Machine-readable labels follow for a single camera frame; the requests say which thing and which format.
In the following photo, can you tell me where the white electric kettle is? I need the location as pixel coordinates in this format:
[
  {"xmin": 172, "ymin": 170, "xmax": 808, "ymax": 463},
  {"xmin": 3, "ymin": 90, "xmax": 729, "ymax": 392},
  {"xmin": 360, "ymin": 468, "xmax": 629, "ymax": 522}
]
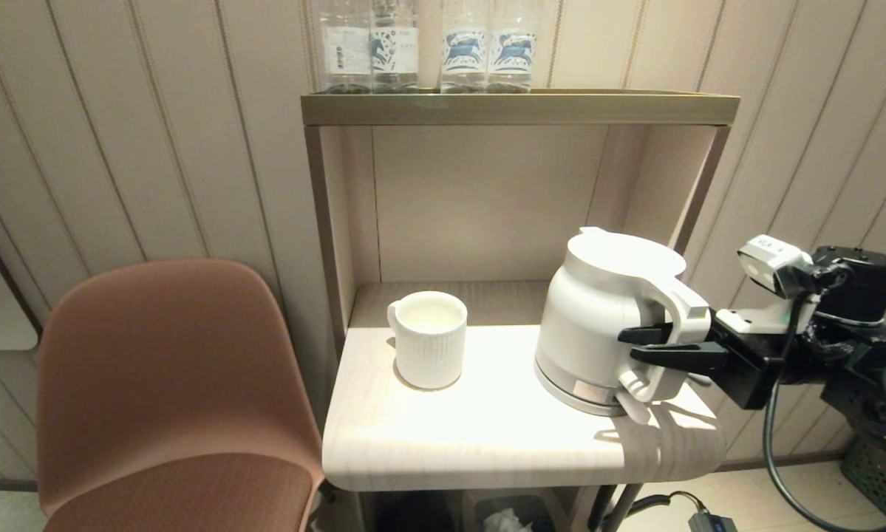
[{"xmin": 534, "ymin": 226, "xmax": 712, "ymax": 426}]

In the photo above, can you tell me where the white round kettle base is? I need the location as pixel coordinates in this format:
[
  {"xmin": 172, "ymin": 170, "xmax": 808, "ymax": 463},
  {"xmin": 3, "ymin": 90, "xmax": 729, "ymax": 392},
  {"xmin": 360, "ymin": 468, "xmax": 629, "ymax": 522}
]
[{"xmin": 534, "ymin": 366, "xmax": 624, "ymax": 419}]

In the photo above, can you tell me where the grey power adapter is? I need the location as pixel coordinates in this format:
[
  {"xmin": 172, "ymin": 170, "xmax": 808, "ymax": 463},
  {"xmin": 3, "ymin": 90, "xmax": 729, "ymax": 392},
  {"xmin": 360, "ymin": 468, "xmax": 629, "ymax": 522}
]
[{"xmin": 690, "ymin": 510, "xmax": 739, "ymax": 532}]

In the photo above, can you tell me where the green mesh basket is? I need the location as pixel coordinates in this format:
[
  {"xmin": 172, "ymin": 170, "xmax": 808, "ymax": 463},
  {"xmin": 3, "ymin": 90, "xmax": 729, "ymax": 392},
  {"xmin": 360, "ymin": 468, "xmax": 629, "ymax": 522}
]
[{"xmin": 842, "ymin": 432, "xmax": 886, "ymax": 522}]

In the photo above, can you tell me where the beige wooden shelf table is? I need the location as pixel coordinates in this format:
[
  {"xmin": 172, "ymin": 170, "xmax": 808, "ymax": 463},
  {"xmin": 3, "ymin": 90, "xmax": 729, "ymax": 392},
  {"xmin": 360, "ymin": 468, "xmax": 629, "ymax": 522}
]
[{"xmin": 300, "ymin": 89, "xmax": 740, "ymax": 532}]

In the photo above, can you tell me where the white ribbed ceramic mug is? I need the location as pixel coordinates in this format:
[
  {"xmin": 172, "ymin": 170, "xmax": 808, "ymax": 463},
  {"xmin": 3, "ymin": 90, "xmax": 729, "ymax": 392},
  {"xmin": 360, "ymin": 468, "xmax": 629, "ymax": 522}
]
[{"xmin": 387, "ymin": 290, "xmax": 468, "ymax": 391}]

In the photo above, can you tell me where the white crumpled tissue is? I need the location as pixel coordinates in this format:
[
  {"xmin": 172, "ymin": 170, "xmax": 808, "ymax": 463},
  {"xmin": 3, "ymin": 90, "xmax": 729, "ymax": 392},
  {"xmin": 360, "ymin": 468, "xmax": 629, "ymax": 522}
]
[{"xmin": 483, "ymin": 508, "xmax": 534, "ymax": 532}]

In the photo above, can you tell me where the clear bottle blue deer label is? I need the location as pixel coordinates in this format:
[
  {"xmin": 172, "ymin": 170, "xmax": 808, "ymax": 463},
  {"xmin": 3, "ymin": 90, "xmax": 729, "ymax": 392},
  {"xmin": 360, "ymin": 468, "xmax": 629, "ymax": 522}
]
[
  {"xmin": 487, "ymin": 0, "xmax": 541, "ymax": 95},
  {"xmin": 440, "ymin": 0, "xmax": 491, "ymax": 95}
]

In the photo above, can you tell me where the clear bottle blue dotted label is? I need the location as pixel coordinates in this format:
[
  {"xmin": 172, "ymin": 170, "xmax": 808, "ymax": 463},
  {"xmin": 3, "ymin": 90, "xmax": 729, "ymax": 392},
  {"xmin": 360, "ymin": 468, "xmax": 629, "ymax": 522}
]
[{"xmin": 369, "ymin": 0, "xmax": 420, "ymax": 93}]

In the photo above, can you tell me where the clear bottle white text label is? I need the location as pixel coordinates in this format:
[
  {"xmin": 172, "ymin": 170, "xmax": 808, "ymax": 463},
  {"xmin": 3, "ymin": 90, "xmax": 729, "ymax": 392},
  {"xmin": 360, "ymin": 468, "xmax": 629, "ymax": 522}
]
[{"xmin": 318, "ymin": 0, "xmax": 373, "ymax": 95}]

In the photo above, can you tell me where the pink plastic chair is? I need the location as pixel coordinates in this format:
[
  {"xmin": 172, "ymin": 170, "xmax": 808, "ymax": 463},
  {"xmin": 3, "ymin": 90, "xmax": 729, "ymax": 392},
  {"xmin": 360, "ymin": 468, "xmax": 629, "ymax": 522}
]
[{"xmin": 36, "ymin": 259, "xmax": 326, "ymax": 532}]

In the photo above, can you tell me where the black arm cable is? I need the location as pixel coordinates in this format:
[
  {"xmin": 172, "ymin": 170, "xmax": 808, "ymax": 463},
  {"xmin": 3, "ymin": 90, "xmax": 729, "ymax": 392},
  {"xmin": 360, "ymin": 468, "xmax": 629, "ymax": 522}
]
[{"xmin": 763, "ymin": 273, "xmax": 886, "ymax": 532}]

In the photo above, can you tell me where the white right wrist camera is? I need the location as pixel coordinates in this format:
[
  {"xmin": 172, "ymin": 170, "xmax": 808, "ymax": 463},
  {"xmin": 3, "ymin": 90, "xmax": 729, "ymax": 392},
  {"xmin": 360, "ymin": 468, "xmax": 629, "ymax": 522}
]
[{"xmin": 716, "ymin": 235, "xmax": 817, "ymax": 335}]

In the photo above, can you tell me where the black floor cable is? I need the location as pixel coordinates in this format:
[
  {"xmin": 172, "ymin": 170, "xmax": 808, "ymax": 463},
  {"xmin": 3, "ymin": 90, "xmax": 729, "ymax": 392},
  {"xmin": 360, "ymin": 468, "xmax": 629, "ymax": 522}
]
[{"xmin": 594, "ymin": 489, "xmax": 709, "ymax": 532}]

